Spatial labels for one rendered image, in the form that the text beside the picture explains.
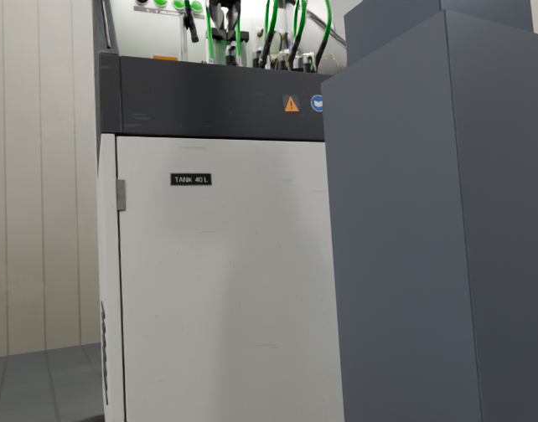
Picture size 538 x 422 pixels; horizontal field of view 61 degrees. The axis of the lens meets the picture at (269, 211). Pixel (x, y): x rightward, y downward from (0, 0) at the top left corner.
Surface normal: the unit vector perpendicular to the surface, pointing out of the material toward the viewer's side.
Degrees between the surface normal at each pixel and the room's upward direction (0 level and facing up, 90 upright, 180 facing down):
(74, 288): 90
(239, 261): 90
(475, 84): 90
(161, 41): 90
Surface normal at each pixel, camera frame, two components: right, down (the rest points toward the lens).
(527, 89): 0.46, -0.10
